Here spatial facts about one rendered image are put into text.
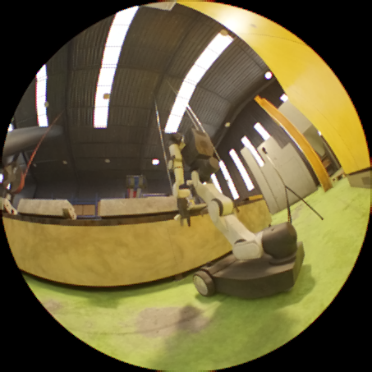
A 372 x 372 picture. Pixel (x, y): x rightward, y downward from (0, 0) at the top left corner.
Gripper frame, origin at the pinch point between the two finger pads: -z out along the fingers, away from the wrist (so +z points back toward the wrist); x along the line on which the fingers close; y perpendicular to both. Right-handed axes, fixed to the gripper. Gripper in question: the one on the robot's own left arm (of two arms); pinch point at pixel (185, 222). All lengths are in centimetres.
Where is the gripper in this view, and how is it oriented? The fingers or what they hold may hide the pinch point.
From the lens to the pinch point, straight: 91.5
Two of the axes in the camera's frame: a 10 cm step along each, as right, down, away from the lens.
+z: -1.3, -9.7, 2.2
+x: -5.1, 2.5, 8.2
